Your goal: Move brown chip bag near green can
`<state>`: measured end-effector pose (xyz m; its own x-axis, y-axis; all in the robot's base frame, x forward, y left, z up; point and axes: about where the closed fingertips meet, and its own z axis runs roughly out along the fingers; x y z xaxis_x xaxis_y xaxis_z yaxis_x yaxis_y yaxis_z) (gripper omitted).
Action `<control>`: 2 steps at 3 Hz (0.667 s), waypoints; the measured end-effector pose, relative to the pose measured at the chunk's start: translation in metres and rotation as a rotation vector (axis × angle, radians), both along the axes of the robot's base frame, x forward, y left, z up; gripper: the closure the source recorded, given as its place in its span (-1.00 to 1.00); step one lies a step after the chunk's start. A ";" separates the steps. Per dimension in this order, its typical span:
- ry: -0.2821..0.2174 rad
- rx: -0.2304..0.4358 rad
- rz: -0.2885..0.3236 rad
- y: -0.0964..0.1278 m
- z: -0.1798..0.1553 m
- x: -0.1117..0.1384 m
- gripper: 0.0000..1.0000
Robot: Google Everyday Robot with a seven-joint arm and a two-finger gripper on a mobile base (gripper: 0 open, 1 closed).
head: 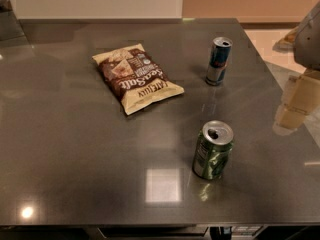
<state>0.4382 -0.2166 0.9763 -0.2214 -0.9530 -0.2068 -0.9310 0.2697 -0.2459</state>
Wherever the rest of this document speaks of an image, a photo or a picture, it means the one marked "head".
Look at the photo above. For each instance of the brown chip bag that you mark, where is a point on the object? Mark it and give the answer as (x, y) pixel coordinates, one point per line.
(134, 78)

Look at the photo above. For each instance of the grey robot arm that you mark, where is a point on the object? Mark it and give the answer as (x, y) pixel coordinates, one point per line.
(306, 45)

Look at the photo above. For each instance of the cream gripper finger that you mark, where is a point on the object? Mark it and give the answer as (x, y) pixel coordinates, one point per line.
(302, 93)
(287, 121)

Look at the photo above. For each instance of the green soda can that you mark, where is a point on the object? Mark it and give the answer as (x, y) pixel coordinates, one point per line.
(214, 145)

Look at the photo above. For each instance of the blue energy drink can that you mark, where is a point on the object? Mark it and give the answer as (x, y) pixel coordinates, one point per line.
(220, 50)

